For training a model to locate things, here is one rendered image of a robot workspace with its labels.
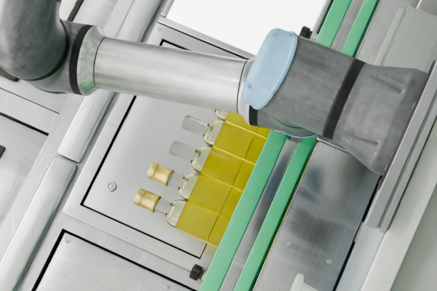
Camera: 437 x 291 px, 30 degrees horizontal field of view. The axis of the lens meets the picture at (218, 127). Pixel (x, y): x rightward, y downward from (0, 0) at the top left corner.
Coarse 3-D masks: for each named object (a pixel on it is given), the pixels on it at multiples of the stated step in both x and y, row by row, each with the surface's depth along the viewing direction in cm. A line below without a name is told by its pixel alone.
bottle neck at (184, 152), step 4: (172, 144) 160; (176, 144) 160; (180, 144) 161; (184, 144) 161; (172, 148) 160; (176, 148) 160; (180, 148) 160; (184, 148) 160; (188, 148) 160; (192, 148) 161; (172, 152) 160; (176, 152) 160; (180, 152) 160; (184, 152) 160; (188, 152) 160; (192, 152) 160; (176, 156) 161; (180, 156) 160; (184, 156) 160; (188, 156) 160; (188, 160) 160
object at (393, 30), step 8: (400, 8) 132; (400, 16) 131; (392, 24) 131; (400, 24) 132; (392, 32) 130; (384, 40) 130; (392, 40) 131; (384, 48) 130; (384, 56) 130; (376, 64) 129
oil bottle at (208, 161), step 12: (192, 156) 159; (204, 156) 158; (216, 156) 158; (228, 156) 158; (192, 168) 160; (204, 168) 157; (216, 168) 157; (228, 168) 157; (240, 168) 157; (252, 168) 157; (216, 180) 158; (228, 180) 157; (240, 180) 156
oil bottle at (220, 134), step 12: (216, 120) 160; (204, 132) 161; (216, 132) 159; (228, 132) 159; (240, 132) 159; (216, 144) 159; (228, 144) 158; (240, 144) 158; (252, 144) 158; (264, 144) 158; (240, 156) 158; (252, 156) 158
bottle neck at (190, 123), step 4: (188, 116) 162; (184, 120) 161; (188, 120) 161; (192, 120) 162; (196, 120) 162; (200, 120) 162; (184, 124) 162; (188, 124) 161; (192, 124) 161; (196, 124) 161; (200, 124) 161; (204, 124) 161; (184, 128) 162; (188, 128) 162; (192, 128) 161; (196, 128) 161; (200, 128) 161; (204, 128) 161; (192, 132) 162; (196, 132) 161; (200, 132) 161
